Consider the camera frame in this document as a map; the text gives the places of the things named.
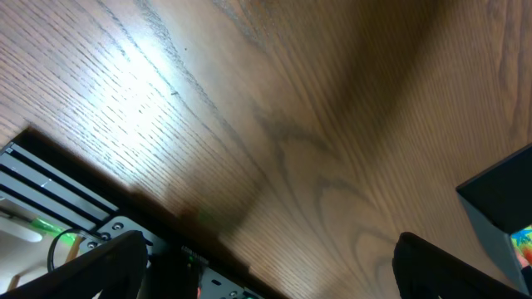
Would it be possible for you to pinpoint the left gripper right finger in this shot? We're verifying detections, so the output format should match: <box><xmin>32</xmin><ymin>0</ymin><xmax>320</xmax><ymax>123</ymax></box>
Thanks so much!
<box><xmin>392</xmin><ymin>232</ymin><xmax>529</xmax><ymax>299</ymax></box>

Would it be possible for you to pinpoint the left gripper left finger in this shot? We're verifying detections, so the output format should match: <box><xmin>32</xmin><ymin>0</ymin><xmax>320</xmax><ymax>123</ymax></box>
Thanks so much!
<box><xmin>1</xmin><ymin>231</ymin><xmax>148</xmax><ymax>299</ymax></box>

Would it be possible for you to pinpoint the dark green box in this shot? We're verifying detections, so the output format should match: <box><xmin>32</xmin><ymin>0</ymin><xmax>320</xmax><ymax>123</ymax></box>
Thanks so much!
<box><xmin>456</xmin><ymin>145</ymin><xmax>531</xmax><ymax>295</ymax></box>

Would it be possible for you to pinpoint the Haribo gummy worms bag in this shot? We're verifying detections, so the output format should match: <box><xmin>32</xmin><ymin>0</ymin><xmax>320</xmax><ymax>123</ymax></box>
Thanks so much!
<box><xmin>510</xmin><ymin>226</ymin><xmax>531</xmax><ymax>267</ymax></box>

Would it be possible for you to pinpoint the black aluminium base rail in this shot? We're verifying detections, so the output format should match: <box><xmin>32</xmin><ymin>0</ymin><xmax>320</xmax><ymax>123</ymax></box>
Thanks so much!
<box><xmin>1</xmin><ymin>140</ymin><xmax>280</xmax><ymax>298</ymax></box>

